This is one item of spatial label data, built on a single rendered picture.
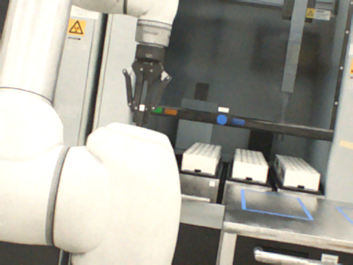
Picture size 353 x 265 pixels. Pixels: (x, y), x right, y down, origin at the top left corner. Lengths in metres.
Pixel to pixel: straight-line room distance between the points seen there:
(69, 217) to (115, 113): 1.16
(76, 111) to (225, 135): 0.88
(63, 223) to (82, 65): 1.20
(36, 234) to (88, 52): 1.19
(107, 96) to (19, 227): 1.16
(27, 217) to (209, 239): 1.10
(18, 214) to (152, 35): 0.85
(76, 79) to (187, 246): 0.61
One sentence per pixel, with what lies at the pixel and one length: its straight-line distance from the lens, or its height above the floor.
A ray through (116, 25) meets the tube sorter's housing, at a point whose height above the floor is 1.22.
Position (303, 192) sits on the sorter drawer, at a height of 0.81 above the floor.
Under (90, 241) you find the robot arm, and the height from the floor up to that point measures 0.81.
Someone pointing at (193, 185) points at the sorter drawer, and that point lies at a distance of 2.06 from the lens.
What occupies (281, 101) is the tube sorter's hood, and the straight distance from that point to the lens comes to 2.12.
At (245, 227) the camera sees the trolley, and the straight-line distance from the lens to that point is 1.28.
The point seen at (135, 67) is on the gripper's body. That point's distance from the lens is 1.82.
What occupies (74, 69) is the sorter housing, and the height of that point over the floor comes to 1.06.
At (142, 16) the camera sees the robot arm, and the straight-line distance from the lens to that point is 1.80.
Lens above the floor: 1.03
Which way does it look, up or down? 3 degrees down
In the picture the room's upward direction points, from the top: 8 degrees clockwise
